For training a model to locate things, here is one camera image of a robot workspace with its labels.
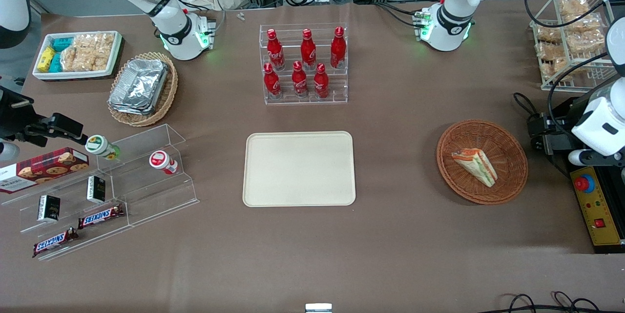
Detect green-capped small bottle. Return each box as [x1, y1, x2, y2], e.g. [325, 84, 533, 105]
[85, 135, 121, 161]

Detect yellow emergency stop box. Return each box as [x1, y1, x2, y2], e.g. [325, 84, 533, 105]
[569, 166, 625, 254]

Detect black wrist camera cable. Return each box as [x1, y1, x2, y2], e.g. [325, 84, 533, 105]
[513, 92, 541, 123]

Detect clear acrylic bottle rack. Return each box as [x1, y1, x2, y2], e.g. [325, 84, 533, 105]
[259, 23, 349, 105]

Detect red-capped small bottle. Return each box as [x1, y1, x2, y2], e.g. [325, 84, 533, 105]
[149, 150, 179, 175]

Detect clear rice cracker bag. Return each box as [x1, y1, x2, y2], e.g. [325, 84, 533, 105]
[61, 44, 94, 72]
[73, 33, 116, 71]

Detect clear bagged fried snack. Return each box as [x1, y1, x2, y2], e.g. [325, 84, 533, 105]
[569, 14, 605, 35]
[559, 0, 589, 17]
[566, 34, 606, 56]
[537, 42, 568, 61]
[540, 58, 569, 82]
[536, 26, 562, 44]

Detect black floor cable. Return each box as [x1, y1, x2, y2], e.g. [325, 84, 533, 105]
[492, 292, 625, 313]

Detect white rectangular plastic bin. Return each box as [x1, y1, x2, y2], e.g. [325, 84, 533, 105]
[32, 31, 123, 81]

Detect stacked aluminium foil containers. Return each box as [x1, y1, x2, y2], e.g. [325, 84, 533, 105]
[108, 58, 169, 116]

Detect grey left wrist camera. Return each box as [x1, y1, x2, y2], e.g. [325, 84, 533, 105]
[568, 149, 594, 167]

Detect clear acrylic stepped display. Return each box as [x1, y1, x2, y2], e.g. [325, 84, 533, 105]
[0, 124, 200, 261]

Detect triangular sandwich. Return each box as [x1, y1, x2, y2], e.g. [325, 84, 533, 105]
[451, 148, 499, 188]

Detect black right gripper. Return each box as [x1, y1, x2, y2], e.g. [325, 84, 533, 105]
[0, 86, 88, 146]

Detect white wire basket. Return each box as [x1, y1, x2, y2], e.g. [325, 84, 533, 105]
[530, 0, 619, 92]

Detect round brown wicker basket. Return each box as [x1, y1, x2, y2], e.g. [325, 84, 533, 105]
[437, 119, 529, 205]

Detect red cookie box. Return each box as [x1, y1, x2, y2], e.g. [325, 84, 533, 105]
[0, 147, 90, 194]

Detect red cola bottle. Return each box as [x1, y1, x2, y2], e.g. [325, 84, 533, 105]
[313, 63, 330, 100]
[300, 29, 317, 71]
[292, 61, 309, 99]
[267, 29, 286, 71]
[263, 63, 281, 100]
[331, 26, 347, 69]

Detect small black white box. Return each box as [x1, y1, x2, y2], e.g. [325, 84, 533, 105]
[38, 195, 61, 222]
[87, 176, 106, 204]

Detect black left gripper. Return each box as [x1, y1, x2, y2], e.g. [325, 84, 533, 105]
[528, 113, 573, 155]

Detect brown snickers bar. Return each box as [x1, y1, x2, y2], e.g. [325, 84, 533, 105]
[78, 204, 125, 230]
[32, 228, 79, 258]

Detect beige plastic tray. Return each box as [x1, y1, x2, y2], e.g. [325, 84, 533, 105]
[243, 131, 356, 207]

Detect yellow snack pack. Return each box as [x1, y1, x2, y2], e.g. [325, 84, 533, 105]
[38, 47, 56, 73]

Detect oval light wicker basket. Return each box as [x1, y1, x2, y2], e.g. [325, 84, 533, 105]
[107, 52, 178, 127]

